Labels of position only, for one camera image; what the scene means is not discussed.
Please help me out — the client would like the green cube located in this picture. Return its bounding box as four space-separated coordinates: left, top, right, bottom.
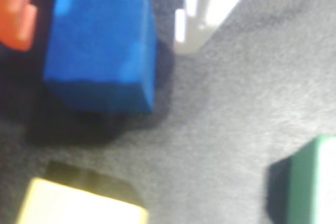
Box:
266 136 336 224

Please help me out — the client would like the blue cube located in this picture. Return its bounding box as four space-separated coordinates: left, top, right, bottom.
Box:
43 0 158 114

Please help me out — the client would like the yellow cube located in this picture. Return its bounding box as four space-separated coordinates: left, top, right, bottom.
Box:
14 160 149 224

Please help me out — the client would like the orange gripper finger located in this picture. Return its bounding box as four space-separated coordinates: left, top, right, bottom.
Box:
0 0 38 52

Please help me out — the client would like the dark grey felt mat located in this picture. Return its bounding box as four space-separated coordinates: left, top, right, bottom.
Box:
0 0 336 224

